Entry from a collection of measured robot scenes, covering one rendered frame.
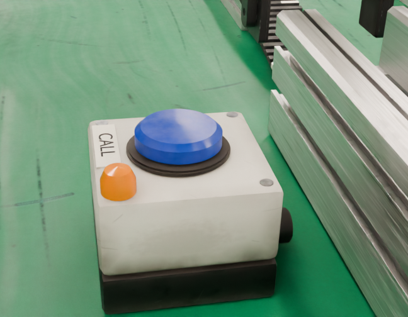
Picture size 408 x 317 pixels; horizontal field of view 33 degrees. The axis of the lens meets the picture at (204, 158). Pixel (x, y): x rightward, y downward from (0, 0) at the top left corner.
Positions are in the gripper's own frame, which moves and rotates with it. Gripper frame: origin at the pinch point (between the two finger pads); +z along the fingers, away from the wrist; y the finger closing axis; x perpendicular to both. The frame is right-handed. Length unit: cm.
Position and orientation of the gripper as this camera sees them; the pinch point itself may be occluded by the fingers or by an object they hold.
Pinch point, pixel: (316, 17)
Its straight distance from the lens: 49.6
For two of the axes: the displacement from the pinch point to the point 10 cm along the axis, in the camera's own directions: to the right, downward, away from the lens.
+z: -0.3, 8.7, 5.0
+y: -9.8, 0.7, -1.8
